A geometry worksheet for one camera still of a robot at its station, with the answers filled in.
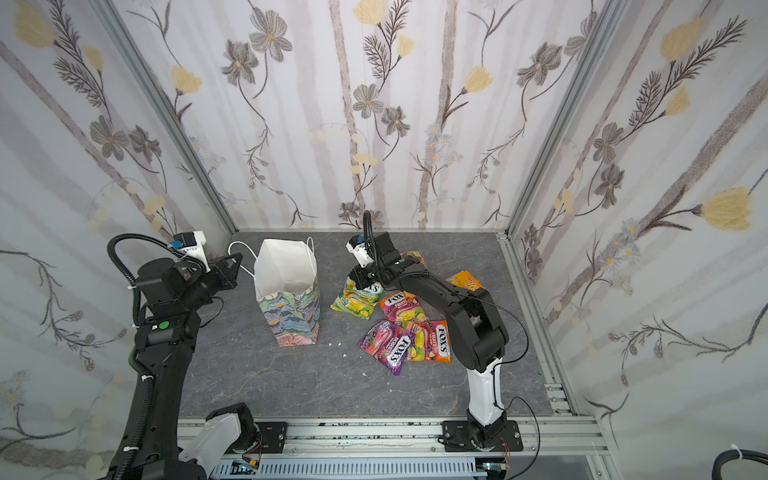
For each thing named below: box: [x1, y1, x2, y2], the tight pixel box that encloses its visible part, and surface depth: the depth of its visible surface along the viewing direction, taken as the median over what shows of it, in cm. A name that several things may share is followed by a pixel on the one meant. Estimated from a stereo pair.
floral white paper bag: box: [253, 236, 320, 348], surface depth 84 cm
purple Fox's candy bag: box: [358, 320, 415, 376], surface depth 89 cm
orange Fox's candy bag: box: [424, 320, 452, 364], surface depth 90 cm
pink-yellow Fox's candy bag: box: [378, 291, 429, 328], surface depth 97 cm
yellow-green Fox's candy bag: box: [330, 277, 384, 320], surface depth 92 cm
